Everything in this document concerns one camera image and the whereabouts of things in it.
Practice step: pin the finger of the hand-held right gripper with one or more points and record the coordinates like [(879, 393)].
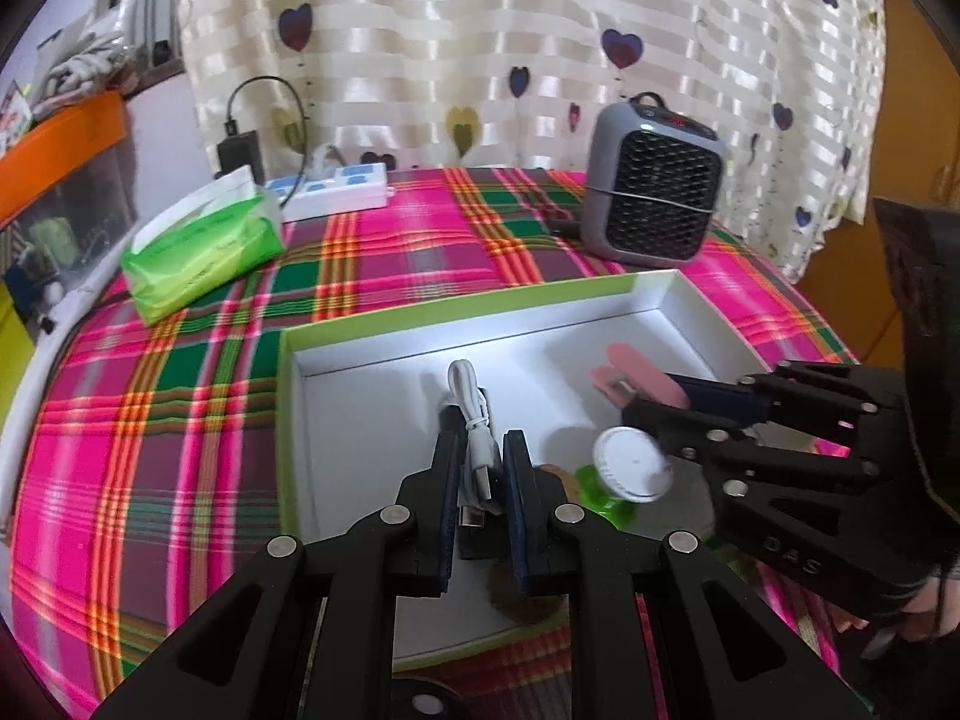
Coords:
[(675, 431), (720, 396)]

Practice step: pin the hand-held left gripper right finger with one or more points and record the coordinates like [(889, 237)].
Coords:
[(519, 517)]

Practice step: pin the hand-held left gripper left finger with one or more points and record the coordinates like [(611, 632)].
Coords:
[(447, 517)]

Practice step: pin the green cup with white lid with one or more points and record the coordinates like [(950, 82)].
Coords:
[(630, 465)]

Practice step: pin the pink clip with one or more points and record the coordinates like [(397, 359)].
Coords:
[(637, 369)]

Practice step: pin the white box with green rim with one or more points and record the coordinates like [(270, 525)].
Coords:
[(360, 427)]

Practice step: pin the person's right forearm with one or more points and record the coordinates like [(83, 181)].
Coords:
[(930, 607)]

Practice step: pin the person's right hand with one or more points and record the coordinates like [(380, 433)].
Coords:
[(851, 619)]

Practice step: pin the brown walnut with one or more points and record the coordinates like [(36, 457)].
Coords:
[(559, 480)]

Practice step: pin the grey portable heater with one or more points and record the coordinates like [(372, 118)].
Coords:
[(652, 187)]

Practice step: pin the pink green plaid tablecloth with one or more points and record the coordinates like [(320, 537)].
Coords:
[(187, 405)]

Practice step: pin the white blue power strip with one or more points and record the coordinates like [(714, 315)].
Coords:
[(337, 191)]

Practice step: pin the green tissue pack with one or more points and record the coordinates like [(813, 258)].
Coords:
[(202, 255)]

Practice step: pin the cream striped heart curtain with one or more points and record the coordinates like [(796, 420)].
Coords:
[(487, 52)]

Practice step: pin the black charger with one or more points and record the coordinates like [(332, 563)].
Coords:
[(238, 154)]

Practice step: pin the yellow-green cardboard box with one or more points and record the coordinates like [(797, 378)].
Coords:
[(11, 345)]

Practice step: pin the clear bin with orange lid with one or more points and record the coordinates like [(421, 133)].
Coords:
[(67, 127)]

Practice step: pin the white work gloves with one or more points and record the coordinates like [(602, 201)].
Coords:
[(75, 69)]

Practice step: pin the pile of colourful cards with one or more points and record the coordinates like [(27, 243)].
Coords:
[(15, 116)]

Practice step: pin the clear plastic packet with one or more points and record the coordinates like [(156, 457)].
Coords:
[(112, 22)]

